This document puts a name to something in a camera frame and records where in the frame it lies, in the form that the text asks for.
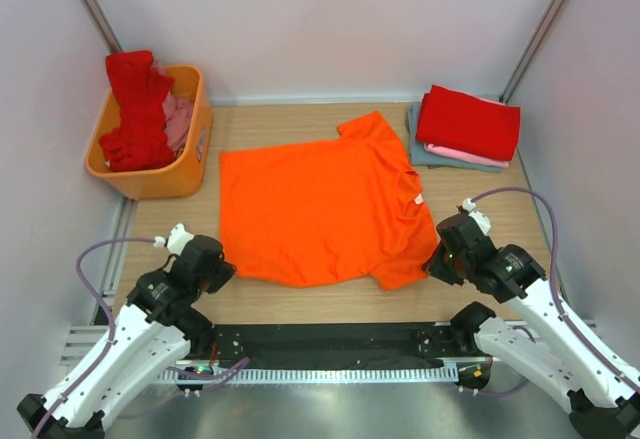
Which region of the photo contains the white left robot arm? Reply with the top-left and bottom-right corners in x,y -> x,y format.
17,225 -> 235,438

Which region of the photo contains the crumpled red t shirt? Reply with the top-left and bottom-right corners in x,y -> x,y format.
99,50 -> 175,172

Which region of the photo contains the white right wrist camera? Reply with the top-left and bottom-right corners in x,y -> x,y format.
461,198 -> 491,235

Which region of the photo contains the aluminium frame rail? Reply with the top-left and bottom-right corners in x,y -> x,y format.
60,325 -> 109,366

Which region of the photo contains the orange plastic basket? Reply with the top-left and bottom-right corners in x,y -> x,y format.
85,64 -> 213,200

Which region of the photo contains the orange t shirt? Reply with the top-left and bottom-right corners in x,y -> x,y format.
219,111 -> 438,290

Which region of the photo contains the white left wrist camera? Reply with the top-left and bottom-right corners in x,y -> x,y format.
153,223 -> 195,255

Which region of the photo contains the folded grey t shirt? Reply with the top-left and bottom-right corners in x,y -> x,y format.
406,102 -> 502,173

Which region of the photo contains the corner aluminium post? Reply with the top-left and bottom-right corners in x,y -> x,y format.
499,0 -> 570,104
79,0 -> 123,53

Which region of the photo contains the left corner aluminium post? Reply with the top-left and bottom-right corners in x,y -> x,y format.
79,0 -> 123,53

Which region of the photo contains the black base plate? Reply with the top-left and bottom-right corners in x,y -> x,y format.
189,322 -> 483,371

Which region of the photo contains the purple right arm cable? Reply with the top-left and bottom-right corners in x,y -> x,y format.
469,186 -> 640,399

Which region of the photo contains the right corner aluminium post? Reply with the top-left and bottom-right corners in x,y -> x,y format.
499,0 -> 570,104

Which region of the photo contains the folded red t shirt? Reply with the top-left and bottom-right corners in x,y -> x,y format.
416,85 -> 521,162

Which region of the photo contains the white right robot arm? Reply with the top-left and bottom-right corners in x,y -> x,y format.
424,210 -> 639,438

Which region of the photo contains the folded pink t shirt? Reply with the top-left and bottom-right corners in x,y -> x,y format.
424,144 -> 510,169

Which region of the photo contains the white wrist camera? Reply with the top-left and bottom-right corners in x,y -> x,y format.
153,223 -> 195,255
461,198 -> 491,235

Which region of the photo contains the crumpled pink t shirt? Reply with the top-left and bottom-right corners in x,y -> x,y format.
151,59 -> 194,157

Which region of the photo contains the white slotted cable duct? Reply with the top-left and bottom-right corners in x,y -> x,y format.
159,364 -> 460,386

